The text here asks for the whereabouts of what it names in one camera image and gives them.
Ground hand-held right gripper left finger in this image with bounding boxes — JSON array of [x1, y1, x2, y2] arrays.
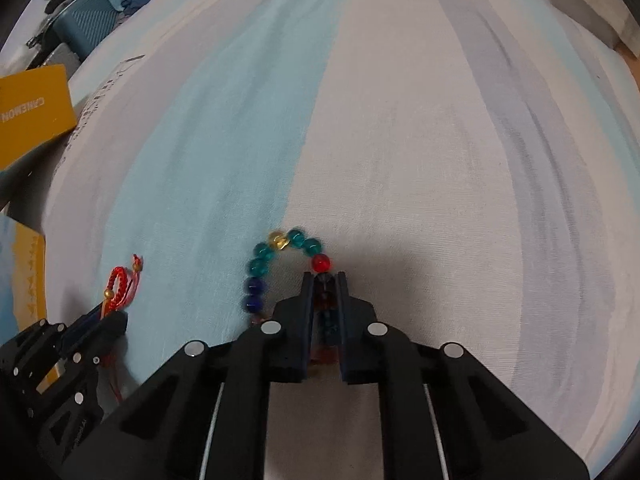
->
[[60, 270, 316, 480]]

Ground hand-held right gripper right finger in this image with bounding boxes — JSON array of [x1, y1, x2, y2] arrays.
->
[[336, 270, 592, 480]]

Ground striped bed sheet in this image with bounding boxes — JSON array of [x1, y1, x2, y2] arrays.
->
[[42, 0, 633, 471]]

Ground grey case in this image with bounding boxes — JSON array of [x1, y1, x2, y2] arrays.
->
[[27, 41, 82, 72]]

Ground white box with yellow lid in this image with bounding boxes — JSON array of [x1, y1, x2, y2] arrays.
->
[[0, 64, 79, 397]]

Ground teal suitcase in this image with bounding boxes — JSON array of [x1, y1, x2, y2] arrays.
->
[[51, 0, 125, 57]]

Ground multicolour glass bead bracelet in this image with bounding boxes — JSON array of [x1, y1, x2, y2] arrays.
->
[[242, 227, 344, 367]]

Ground wooden headboard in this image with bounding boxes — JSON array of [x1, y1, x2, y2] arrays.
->
[[614, 40, 640, 78]]

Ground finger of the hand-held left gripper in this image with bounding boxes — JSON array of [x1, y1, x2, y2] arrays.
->
[[0, 305, 104, 412], [36, 311, 129, 427]]

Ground red string bracelet gold tube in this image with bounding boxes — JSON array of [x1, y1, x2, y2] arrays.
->
[[97, 253, 146, 404]]

